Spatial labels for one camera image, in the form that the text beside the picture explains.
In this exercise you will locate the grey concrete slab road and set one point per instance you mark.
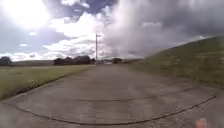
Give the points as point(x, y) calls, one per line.
point(110, 96)

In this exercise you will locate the flat grass field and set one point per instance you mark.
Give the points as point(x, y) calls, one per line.
point(26, 78)

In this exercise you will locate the dark clump of trees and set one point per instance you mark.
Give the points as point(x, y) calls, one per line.
point(5, 61)

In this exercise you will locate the dark row of trees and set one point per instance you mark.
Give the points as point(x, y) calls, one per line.
point(75, 60)

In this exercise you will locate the tall thin pole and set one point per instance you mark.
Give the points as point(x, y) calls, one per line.
point(96, 48)

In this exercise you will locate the dark bush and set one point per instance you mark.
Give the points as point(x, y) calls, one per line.
point(117, 60)

